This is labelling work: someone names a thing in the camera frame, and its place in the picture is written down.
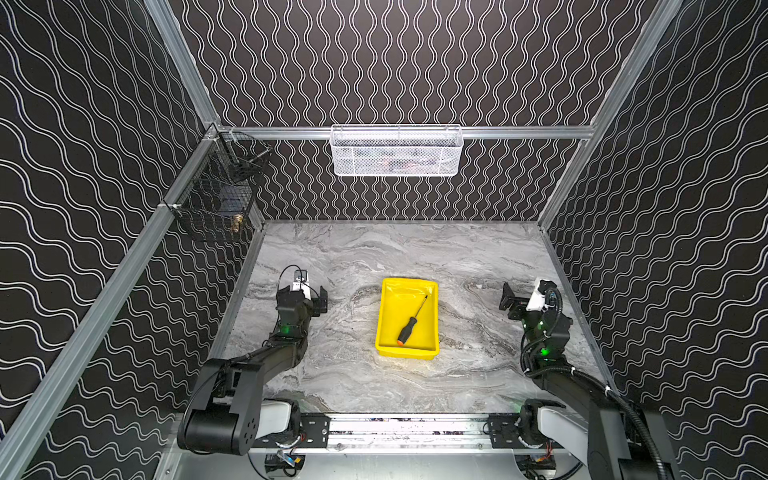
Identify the black wire wall basket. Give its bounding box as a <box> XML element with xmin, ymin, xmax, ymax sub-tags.
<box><xmin>172</xmin><ymin>133</ymin><xmax>274</xmax><ymax>244</ymax></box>

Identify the orange black handled screwdriver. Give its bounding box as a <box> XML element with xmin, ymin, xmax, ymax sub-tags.
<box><xmin>397</xmin><ymin>295</ymin><xmax>428</xmax><ymax>346</ymax></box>

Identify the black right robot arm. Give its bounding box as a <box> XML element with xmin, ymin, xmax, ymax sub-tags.
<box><xmin>488</xmin><ymin>280</ymin><xmax>681</xmax><ymax>479</ymax></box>

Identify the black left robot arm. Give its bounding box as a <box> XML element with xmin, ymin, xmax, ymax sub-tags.
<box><xmin>177</xmin><ymin>287</ymin><xmax>328</xmax><ymax>456</ymax></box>

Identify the clear mesh wall basket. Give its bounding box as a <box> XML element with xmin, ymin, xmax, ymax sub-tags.
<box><xmin>329</xmin><ymin>124</ymin><xmax>464</xmax><ymax>177</ymax></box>

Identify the yellow plastic bin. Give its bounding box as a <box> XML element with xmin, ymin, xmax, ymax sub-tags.
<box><xmin>375</xmin><ymin>277</ymin><xmax>440</xmax><ymax>360</ymax></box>

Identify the black corrugated cable conduit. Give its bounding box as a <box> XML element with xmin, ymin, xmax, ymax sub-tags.
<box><xmin>527</xmin><ymin>365</ymin><xmax>670</xmax><ymax>480</ymax></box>

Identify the aluminium front rail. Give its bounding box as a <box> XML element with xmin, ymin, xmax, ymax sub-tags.
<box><xmin>170</xmin><ymin>412</ymin><xmax>652</xmax><ymax>454</ymax></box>

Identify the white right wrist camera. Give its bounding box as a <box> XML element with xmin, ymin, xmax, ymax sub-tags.
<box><xmin>526</xmin><ymin>278</ymin><xmax>562</xmax><ymax>312</ymax></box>

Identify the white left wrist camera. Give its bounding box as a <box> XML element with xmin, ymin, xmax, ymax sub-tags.
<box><xmin>290</xmin><ymin>269</ymin><xmax>312</xmax><ymax>298</ymax></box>

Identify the brass fitting in basket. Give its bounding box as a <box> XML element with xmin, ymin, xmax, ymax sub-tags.
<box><xmin>231</xmin><ymin>214</ymin><xmax>244</xmax><ymax>234</ymax></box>

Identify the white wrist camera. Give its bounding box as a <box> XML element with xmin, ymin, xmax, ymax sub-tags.
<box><xmin>526</xmin><ymin>278</ymin><xmax>562</xmax><ymax>312</ymax></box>
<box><xmin>290</xmin><ymin>269</ymin><xmax>312</xmax><ymax>298</ymax></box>

